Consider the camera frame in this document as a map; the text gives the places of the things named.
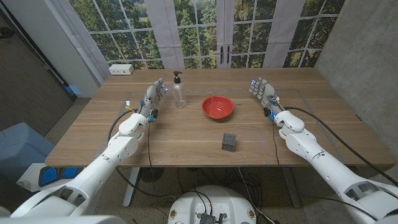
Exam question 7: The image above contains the black floor cable tangle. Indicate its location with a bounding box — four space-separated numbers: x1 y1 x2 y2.
177 167 265 206

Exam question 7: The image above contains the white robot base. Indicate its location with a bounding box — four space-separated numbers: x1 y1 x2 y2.
167 185 257 224

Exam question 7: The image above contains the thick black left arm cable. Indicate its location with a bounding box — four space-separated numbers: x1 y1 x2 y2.
106 108 177 200

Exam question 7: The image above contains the printed window backdrop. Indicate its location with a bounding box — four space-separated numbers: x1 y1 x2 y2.
43 0 346 88

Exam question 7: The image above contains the thin black left wrist cable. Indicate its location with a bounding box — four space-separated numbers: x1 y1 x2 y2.
146 120 155 170

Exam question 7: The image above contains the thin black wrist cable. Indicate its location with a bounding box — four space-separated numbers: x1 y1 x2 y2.
146 120 155 170
271 120 379 221

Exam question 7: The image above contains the dark brown door panel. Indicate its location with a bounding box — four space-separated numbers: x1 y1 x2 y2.
0 9 77 131

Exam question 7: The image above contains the grey cube block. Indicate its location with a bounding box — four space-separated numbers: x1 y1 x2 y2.
221 133 237 153

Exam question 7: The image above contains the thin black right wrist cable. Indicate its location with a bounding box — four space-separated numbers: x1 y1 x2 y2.
271 120 379 221

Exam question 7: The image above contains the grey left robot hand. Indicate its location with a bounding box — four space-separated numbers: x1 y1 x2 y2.
138 77 169 122

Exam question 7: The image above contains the black round perforated disc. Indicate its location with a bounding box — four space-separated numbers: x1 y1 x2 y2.
139 167 165 183

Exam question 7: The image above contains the blue bin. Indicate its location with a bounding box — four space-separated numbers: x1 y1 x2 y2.
0 122 56 184

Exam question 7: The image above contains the red bowl plate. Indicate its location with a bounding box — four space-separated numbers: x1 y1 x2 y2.
201 95 234 120

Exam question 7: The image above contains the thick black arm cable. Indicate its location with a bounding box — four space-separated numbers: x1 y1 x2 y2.
283 106 398 187
106 108 177 200

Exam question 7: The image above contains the grey table leg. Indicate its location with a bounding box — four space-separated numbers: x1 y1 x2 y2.
281 167 302 208

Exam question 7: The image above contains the clear pump dispenser bottle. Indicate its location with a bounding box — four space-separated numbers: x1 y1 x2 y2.
172 70 188 109

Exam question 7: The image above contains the white table leg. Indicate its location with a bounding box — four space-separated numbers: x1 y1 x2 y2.
123 167 141 208

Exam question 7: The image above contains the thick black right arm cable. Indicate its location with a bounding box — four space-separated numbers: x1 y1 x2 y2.
283 106 398 187

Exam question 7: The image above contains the white power outlet box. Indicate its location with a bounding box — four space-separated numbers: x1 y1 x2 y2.
108 63 135 76

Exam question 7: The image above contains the white floor cable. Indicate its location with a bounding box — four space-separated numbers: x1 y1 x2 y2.
238 167 276 224

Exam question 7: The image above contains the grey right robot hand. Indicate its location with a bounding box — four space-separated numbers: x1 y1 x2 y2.
248 76 284 121

